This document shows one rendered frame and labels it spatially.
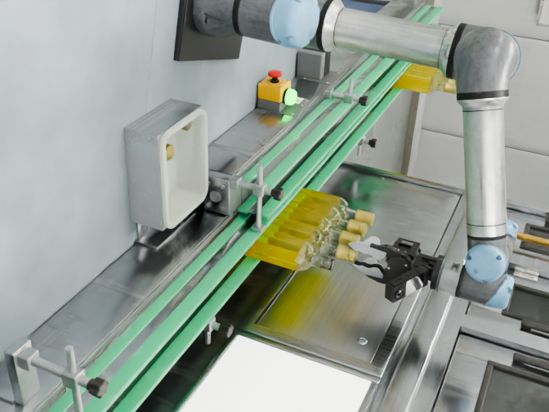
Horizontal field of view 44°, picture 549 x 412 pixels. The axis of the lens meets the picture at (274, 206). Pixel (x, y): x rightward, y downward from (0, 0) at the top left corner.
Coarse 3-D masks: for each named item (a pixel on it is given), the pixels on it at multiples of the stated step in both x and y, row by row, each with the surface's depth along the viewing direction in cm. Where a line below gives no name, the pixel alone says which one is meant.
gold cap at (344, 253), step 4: (340, 244) 159; (340, 248) 158; (344, 248) 158; (348, 248) 158; (336, 252) 158; (340, 252) 158; (344, 252) 157; (348, 252) 157; (352, 252) 157; (356, 252) 158; (336, 256) 158; (340, 256) 158; (344, 256) 157; (348, 256) 157; (352, 256) 157; (356, 256) 159; (344, 260) 158; (348, 260) 158; (352, 260) 157
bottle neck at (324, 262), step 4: (316, 256) 155; (320, 256) 155; (324, 256) 156; (312, 260) 155; (316, 260) 155; (320, 260) 154; (324, 260) 154; (328, 260) 154; (332, 260) 154; (312, 264) 155; (316, 264) 155; (320, 264) 154; (324, 264) 154; (328, 264) 154; (332, 264) 154; (324, 268) 154; (328, 268) 154; (332, 268) 155
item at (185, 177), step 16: (176, 128) 136; (192, 128) 148; (160, 144) 133; (176, 144) 151; (192, 144) 150; (160, 160) 135; (176, 160) 154; (192, 160) 152; (176, 176) 156; (192, 176) 154; (176, 192) 155; (192, 192) 155; (176, 208) 149; (192, 208) 151; (176, 224) 146
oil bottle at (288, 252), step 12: (264, 240) 157; (276, 240) 157; (288, 240) 158; (300, 240) 158; (252, 252) 159; (264, 252) 158; (276, 252) 156; (288, 252) 155; (300, 252) 154; (312, 252) 156; (276, 264) 158; (288, 264) 157; (300, 264) 155
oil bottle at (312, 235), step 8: (272, 224) 163; (280, 224) 163; (288, 224) 164; (296, 224) 164; (280, 232) 161; (288, 232) 161; (296, 232) 161; (304, 232) 161; (312, 232) 161; (320, 232) 162; (312, 240) 159; (320, 240) 160
